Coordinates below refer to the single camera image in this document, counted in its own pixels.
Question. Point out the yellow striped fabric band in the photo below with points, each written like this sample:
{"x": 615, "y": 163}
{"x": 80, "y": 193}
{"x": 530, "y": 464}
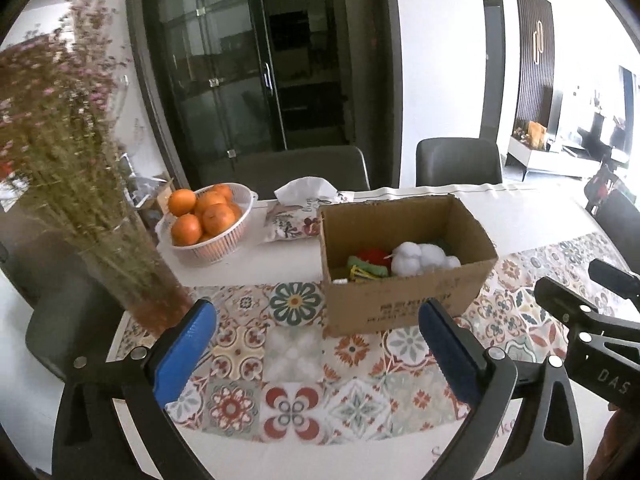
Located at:
{"x": 361, "y": 275}

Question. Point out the white low media cabinet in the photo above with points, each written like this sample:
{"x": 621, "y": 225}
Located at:
{"x": 545, "y": 160}

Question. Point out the dark slatted wall panel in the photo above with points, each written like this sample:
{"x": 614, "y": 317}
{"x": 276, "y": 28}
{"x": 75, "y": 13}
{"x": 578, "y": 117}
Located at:
{"x": 534, "y": 50}

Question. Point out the glass vase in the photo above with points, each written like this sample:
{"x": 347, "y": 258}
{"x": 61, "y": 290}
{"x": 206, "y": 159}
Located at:
{"x": 145, "y": 285}

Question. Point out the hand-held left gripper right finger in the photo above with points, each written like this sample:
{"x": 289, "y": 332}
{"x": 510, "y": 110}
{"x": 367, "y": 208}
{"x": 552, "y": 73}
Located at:
{"x": 450, "y": 355}

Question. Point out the white plush toy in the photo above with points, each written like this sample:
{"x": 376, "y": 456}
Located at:
{"x": 422, "y": 258}

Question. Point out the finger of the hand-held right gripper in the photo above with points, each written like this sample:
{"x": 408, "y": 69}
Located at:
{"x": 615, "y": 276}
{"x": 562, "y": 300}

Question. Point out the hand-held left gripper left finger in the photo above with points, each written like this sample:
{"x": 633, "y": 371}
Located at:
{"x": 185, "y": 355}

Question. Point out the pile of oranges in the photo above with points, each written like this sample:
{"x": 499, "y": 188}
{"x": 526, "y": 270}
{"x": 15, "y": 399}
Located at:
{"x": 212, "y": 212}

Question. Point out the orange bag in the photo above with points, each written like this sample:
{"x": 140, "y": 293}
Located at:
{"x": 537, "y": 135}

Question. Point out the black glass door cabinet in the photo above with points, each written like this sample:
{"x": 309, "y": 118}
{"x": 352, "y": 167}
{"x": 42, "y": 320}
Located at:
{"x": 225, "y": 60}

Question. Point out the dark interior door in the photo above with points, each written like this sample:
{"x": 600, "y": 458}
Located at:
{"x": 493, "y": 70}

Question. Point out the floral fabric tissue box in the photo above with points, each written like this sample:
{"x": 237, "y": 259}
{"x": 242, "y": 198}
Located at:
{"x": 295, "y": 220}

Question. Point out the dried flower bouquet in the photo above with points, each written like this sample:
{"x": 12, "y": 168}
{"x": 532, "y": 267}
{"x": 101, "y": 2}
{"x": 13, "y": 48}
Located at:
{"x": 55, "y": 135}

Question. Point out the brown cardboard box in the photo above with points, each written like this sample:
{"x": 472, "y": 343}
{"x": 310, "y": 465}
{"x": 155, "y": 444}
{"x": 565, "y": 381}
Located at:
{"x": 400, "y": 305}

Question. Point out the white plastic fruit basket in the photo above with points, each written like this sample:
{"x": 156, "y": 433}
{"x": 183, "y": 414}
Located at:
{"x": 222, "y": 247}

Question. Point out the patterned tile-print table mat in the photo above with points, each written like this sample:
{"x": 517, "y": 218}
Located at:
{"x": 300, "y": 360}

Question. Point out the grey dining chair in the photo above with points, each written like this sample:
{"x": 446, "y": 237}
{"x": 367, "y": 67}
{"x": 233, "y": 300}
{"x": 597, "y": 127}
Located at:
{"x": 457, "y": 162}
{"x": 620, "y": 220}
{"x": 300, "y": 170}
{"x": 65, "y": 330}

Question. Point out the person's right forearm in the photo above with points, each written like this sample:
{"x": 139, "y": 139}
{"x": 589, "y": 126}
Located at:
{"x": 625, "y": 445}

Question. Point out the red fluffy pompom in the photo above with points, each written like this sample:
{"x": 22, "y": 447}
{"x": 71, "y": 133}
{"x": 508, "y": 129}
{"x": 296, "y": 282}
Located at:
{"x": 372, "y": 255}

